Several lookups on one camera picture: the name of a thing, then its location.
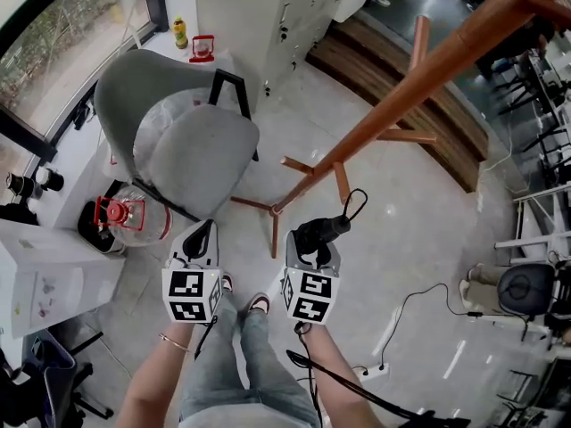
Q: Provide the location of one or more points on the dark blue desk chair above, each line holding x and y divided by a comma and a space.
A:
44, 372

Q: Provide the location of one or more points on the person's left jeans leg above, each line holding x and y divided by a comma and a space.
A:
214, 364

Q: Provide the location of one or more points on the black pouch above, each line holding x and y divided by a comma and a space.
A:
82, 116

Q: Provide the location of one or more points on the black equipment bag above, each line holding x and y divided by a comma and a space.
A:
435, 421

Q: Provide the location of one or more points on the person's right forearm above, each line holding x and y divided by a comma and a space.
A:
339, 372

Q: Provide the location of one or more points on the black umbrella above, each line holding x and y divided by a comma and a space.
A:
321, 227

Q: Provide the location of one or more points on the person's grey shirt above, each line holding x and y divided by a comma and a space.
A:
250, 417

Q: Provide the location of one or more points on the black framed window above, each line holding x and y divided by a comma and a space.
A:
67, 38

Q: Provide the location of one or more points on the person's left forearm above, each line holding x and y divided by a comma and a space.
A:
151, 381

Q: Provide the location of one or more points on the black cup with grey lid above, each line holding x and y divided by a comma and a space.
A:
22, 186

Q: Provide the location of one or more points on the grey chair with black legs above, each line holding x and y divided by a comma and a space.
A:
201, 158

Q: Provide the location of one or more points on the person's jeans leg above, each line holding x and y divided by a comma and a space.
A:
214, 364
276, 364

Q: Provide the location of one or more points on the dark wooden step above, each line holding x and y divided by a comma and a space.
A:
366, 51

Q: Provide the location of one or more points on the brown wooden coat rack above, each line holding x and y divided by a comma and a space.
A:
401, 97

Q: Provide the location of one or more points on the person's shoe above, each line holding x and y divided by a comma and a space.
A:
227, 282
259, 303

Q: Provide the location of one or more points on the grey round shell pack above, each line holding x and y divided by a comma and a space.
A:
526, 288

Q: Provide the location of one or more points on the person's left shoe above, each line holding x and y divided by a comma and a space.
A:
227, 282

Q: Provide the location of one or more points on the clear plastic bag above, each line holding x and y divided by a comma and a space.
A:
160, 114

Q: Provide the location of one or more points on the clear water jug red cap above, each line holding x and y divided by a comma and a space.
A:
113, 158
149, 223

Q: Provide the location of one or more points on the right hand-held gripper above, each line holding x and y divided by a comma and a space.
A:
310, 299

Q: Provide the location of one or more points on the white power strip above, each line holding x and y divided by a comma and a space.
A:
372, 372

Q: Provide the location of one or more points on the yellow drink bottle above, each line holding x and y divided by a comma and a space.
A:
180, 34

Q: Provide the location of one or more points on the person's right shoe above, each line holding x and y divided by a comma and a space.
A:
259, 303

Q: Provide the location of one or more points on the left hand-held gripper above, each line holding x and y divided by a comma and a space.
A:
189, 297

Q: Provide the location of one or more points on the white water dispenser cabinet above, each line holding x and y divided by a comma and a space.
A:
58, 283

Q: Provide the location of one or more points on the black cup with white lid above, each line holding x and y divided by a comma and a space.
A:
50, 179

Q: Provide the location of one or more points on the grey metal locker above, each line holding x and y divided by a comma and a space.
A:
267, 16

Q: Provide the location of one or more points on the person's right jeans leg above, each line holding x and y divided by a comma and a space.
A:
276, 364

